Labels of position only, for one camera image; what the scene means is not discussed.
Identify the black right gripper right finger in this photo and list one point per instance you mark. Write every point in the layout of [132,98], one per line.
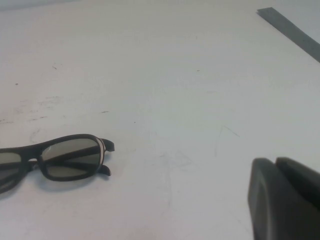
[302,180]

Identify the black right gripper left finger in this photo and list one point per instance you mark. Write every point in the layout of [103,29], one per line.
[275,212]

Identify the black-framed glasses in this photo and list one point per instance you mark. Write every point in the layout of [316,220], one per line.
[62,172]

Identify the grey tape strip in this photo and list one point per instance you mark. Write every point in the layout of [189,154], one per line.
[287,27]

